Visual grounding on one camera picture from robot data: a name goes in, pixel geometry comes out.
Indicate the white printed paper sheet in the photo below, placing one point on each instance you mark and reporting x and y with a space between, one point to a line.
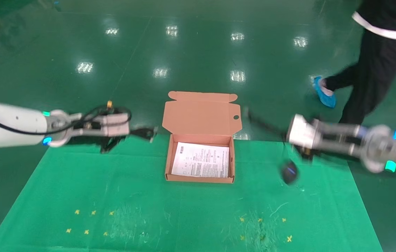
201 161

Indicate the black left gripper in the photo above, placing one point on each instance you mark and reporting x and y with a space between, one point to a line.
89 140

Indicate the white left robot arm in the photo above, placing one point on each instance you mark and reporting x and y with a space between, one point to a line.
9 126

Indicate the green cloth mat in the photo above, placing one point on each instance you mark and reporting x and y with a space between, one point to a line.
184 210

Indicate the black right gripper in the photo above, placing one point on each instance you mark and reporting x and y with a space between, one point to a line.
311 154

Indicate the open brown cardboard box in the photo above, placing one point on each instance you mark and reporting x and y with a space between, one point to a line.
201 115

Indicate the blue shoe cover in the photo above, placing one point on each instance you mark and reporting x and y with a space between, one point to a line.
325 98

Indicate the person in black clothes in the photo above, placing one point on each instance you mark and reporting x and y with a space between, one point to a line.
387 52

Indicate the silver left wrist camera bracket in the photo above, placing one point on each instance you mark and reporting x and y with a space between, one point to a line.
114 126

